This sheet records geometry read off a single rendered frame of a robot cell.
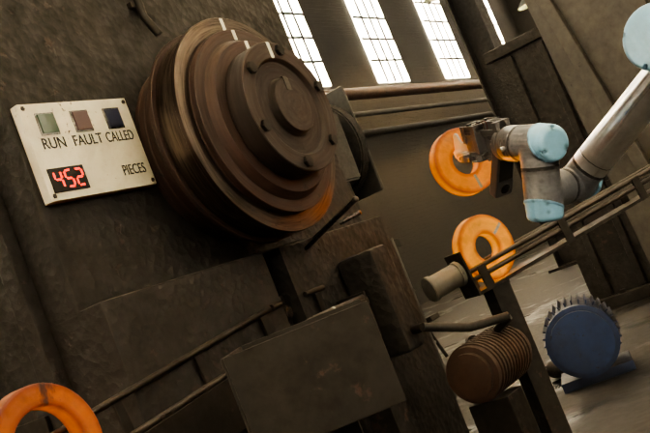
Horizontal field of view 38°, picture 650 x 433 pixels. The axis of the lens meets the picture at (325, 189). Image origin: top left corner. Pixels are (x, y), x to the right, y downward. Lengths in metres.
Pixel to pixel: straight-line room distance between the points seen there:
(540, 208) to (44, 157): 0.93
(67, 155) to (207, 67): 0.33
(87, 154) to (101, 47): 0.27
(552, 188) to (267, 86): 0.59
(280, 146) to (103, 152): 0.33
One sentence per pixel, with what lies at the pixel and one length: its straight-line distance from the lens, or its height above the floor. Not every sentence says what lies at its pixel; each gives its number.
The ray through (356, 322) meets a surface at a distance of 1.23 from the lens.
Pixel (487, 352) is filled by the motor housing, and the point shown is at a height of 0.51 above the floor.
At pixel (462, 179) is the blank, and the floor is 0.87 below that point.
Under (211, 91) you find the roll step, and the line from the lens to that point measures 1.80.
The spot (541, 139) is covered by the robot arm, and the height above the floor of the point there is 0.86.
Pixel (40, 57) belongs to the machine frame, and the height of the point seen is 1.34.
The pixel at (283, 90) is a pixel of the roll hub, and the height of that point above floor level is 1.14.
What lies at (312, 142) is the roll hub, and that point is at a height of 1.04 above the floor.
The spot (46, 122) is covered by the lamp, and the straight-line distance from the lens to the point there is 1.72.
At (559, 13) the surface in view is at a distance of 4.53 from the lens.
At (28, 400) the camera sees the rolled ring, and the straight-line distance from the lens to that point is 1.38.
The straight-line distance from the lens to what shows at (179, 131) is 1.77.
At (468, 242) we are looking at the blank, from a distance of 2.18.
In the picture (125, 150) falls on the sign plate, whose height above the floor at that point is 1.13.
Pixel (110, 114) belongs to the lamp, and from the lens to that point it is 1.83.
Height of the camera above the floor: 0.75
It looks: 6 degrees up
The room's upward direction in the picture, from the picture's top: 22 degrees counter-clockwise
